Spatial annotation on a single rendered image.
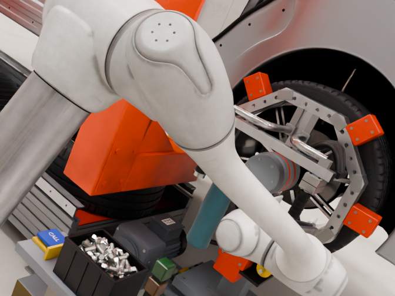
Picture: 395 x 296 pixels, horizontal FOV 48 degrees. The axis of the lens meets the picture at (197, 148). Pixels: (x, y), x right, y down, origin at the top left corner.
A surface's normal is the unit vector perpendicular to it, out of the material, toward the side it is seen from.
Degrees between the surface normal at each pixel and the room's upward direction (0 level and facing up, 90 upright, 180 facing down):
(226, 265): 90
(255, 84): 90
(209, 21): 90
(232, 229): 76
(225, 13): 90
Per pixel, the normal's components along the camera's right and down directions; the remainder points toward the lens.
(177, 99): 0.05, 0.71
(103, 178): 0.74, 0.48
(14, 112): -0.33, -0.26
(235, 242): -0.48, 0.09
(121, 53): -0.66, -0.06
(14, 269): 0.40, -0.87
